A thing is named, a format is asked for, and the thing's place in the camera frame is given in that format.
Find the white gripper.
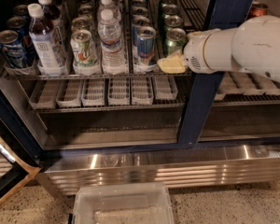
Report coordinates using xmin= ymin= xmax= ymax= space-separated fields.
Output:
xmin=157 ymin=28 xmax=221 ymax=74

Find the green soda can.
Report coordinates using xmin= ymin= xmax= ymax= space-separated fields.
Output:
xmin=159 ymin=0 xmax=177 ymax=9
xmin=161 ymin=5 xmax=178 ymax=20
xmin=163 ymin=15 xmax=184 ymax=35
xmin=164 ymin=28 xmax=187 ymax=56

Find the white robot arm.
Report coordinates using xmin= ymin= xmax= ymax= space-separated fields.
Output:
xmin=158 ymin=15 xmax=280 ymax=83

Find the front blue energy drink can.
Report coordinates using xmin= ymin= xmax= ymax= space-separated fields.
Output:
xmin=137 ymin=26 xmax=156 ymax=65

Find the blue energy drink can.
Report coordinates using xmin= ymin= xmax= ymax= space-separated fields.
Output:
xmin=132 ymin=16 xmax=149 ymax=58
xmin=137 ymin=26 xmax=156 ymax=65

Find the orange soda can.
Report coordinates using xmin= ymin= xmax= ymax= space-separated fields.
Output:
xmin=247 ymin=3 xmax=268 ymax=19

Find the front white patterned can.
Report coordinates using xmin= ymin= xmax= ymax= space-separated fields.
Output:
xmin=71 ymin=30 xmax=98 ymax=67

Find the white patterned can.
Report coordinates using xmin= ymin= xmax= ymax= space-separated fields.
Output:
xmin=71 ymin=16 xmax=91 ymax=32
xmin=71 ymin=30 xmax=98 ymax=67

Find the steel fridge base grille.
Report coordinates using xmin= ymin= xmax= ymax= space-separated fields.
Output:
xmin=36 ymin=144 xmax=280 ymax=197

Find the blue pepsi can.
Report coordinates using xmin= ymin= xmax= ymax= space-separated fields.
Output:
xmin=0 ymin=30 xmax=29 ymax=69
xmin=6 ymin=16 xmax=36 ymax=60

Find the front blue pepsi can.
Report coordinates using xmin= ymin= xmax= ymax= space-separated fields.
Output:
xmin=0 ymin=30 xmax=29 ymax=69

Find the open fridge door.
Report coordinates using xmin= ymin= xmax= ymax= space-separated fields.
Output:
xmin=0 ymin=118 xmax=40 ymax=206

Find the front clear water bottle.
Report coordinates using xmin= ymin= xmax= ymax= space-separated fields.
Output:
xmin=98 ymin=9 xmax=125 ymax=67

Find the clear water bottle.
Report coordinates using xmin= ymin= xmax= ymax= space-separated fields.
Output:
xmin=98 ymin=9 xmax=125 ymax=67
xmin=97 ymin=0 xmax=121 ymax=21

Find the dark juice bottle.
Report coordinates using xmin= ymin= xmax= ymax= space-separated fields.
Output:
xmin=28 ymin=4 xmax=64 ymax=68
xmin=38 ymin=0 xmax=65 ymax=46

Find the front dark juice bottle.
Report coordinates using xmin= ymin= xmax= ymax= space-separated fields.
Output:
xmin=28 ymin=4 xmax=64 ymax=68

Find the clear plastic bin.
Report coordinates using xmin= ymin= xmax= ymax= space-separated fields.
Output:
xmin=71 ymin=182 xmax=175 ymax=224

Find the blue fridge door frame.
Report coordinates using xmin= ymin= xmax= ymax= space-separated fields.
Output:
xmin=178 ymin=0 xmax=253 ymax=147

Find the top wire shelf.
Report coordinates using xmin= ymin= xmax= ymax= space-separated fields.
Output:
xmin=3 ymin=0 xmax=280 ymax=81

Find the wire shelf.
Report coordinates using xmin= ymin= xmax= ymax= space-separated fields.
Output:
xmin=3 ymin=0 xmax=280 ymax=81
xmin=29 ymin=74 xmax=280 ymax=113

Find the lower wire shelf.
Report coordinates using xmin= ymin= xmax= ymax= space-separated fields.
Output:
xmin=29 ymin=74 xmax=280 ymax=113

